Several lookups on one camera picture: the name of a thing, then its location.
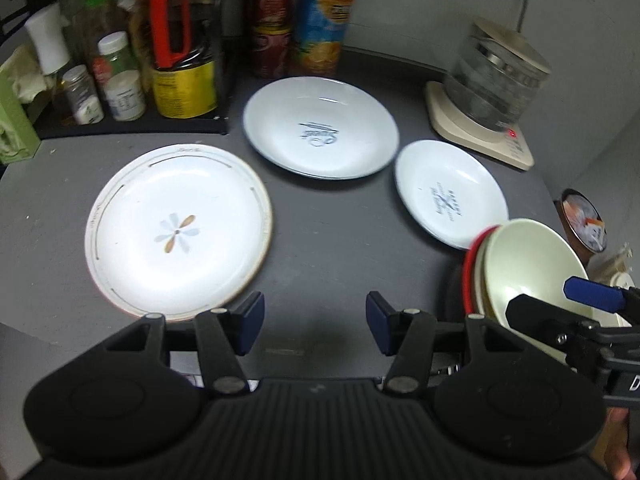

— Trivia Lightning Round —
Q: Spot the large cream bowl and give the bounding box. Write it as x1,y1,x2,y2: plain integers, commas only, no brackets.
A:
482,216,632,361

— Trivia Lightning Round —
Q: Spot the small white plate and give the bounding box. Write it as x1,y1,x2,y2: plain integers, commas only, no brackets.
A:
395,140,509,249

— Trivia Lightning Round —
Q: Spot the white plate blue logo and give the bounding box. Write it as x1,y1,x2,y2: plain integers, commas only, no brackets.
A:
243,77,399,180

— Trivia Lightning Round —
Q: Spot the person's right hand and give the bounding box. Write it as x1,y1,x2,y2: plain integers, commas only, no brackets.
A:
602,408,636,480

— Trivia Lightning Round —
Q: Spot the brown pot with packets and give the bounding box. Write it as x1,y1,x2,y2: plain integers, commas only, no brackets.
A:
560,188,608,254

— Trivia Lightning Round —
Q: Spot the flower pattern plate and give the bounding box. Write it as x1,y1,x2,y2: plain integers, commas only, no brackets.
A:
85,144,273,322

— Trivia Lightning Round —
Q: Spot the cream kettle base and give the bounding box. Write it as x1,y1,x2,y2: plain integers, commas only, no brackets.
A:
424,81,535,171

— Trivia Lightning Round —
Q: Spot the yellow tin can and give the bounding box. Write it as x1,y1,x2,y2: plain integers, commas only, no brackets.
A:
152,61,217,119

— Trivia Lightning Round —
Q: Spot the glass electric kettle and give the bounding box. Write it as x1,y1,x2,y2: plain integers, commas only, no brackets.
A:
444,18,551,131

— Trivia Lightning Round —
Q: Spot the white lid spice jar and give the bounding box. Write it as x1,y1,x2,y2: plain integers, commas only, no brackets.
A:
103,70,145,122

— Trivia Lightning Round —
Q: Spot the green tissue box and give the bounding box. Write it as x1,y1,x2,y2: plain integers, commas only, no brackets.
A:
0,74,40,166

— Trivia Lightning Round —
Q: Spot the red soda can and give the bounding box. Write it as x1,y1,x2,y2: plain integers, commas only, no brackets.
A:
253,0,293,78

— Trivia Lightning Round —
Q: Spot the orange juice bottle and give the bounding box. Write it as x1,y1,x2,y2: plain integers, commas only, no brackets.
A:
290,0,354,77

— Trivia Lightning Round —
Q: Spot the black wire rack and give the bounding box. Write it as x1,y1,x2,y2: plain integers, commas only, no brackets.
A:
35,0,243,140

